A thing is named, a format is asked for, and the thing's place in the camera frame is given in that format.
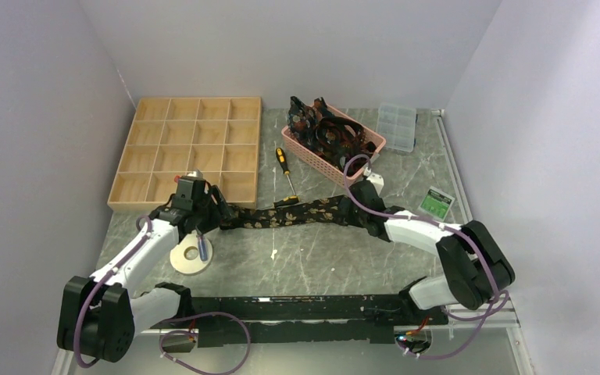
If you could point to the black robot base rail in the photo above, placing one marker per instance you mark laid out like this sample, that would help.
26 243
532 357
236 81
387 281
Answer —
374 318

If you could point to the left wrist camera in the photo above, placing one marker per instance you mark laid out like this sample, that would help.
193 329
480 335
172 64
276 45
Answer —
191 179

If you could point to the green screw bit box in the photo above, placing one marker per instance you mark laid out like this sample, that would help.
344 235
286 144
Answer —
436 203

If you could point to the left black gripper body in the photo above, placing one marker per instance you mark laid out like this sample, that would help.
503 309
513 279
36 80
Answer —
208 213

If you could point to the black yellow screwdriver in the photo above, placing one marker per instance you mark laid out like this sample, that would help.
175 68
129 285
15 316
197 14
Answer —
283 161
285 202

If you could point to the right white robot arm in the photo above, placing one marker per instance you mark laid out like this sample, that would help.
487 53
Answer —
474 268

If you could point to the pink plastic basket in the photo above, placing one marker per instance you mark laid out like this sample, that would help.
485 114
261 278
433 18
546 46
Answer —
350 174

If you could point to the clear plastic organizer box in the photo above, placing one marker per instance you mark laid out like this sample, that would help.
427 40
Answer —
397 124

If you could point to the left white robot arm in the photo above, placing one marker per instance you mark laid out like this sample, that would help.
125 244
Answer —
98 318

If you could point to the lower black yellow screwdriver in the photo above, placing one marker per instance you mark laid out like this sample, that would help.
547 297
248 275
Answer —
285 202

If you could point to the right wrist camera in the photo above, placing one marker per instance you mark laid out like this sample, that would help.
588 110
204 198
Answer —
375 179

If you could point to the wooden compartment tray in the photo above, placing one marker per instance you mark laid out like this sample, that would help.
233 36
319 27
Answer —
173 136

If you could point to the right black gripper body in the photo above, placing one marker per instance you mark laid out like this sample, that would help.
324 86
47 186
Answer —
354 216

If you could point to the black gold patterned tie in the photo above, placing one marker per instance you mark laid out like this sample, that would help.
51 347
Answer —
324 210

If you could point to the blue red small screwdriver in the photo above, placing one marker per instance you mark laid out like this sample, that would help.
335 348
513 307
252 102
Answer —
202 246

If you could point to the pile of patterned ties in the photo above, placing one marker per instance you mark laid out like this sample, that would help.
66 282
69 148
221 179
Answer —
335 139

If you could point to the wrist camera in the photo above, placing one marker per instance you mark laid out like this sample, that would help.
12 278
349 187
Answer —
191 179
375 179

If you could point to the white tape roll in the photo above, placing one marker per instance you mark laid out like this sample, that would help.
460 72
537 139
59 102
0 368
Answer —
184 257

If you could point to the upper black yellow screwdriver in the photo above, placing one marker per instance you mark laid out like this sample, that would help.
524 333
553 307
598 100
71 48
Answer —
283 161

